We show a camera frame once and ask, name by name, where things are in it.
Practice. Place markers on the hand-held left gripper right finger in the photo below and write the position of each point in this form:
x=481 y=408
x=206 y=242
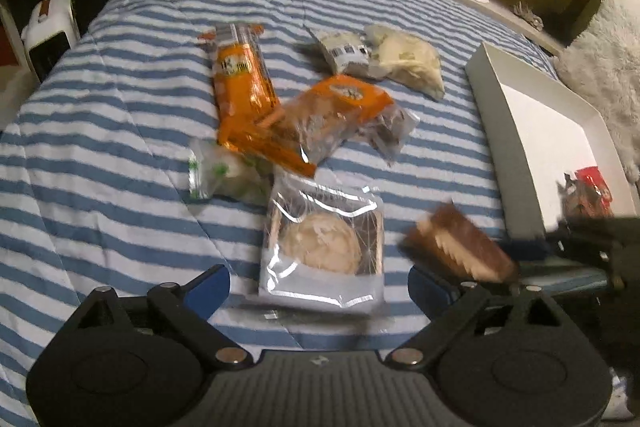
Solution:
x=424 y=293

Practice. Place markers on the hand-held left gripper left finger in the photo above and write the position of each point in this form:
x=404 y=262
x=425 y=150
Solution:
x=216 y=283

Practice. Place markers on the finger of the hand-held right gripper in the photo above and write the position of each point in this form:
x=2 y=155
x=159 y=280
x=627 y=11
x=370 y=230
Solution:
x=530 y=248

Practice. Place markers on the brown snack packet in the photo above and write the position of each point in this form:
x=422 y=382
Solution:
x=460 y=242

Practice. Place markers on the green and white snack packet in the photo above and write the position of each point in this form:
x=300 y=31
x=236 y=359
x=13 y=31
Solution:
x=220 y=172

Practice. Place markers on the clear packet with round bun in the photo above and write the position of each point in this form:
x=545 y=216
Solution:
x=320 y=242

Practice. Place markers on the white cardboard box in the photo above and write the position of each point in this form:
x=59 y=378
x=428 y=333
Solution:
x=540 y=132

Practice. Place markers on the clear packet with dark snack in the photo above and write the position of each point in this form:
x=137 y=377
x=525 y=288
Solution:
x=387 y=129

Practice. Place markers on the long orange snack packet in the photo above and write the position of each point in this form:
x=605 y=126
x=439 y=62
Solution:
x=240 y=82

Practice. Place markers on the orange bread packet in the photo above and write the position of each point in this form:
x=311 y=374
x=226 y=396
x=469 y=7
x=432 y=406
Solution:
x=330 y=107

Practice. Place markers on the cream yellow snack packet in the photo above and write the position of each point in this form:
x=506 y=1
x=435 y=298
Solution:
x=405 y=57

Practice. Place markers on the white barcode snack packet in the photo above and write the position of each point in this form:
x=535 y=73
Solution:
x=342 y=49

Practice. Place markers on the red snack packet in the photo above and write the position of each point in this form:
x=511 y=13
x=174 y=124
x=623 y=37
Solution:
x=590 y=192

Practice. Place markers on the fluffy white pillow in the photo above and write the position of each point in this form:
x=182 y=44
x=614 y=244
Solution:
x=610 y=57

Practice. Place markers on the blue striped blanket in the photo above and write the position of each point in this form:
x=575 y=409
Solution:
x=125 y=107

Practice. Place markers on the small brown ornament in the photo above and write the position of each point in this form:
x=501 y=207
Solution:
x=529 y=16

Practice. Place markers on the white space heater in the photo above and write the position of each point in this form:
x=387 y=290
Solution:
x=50 y=37

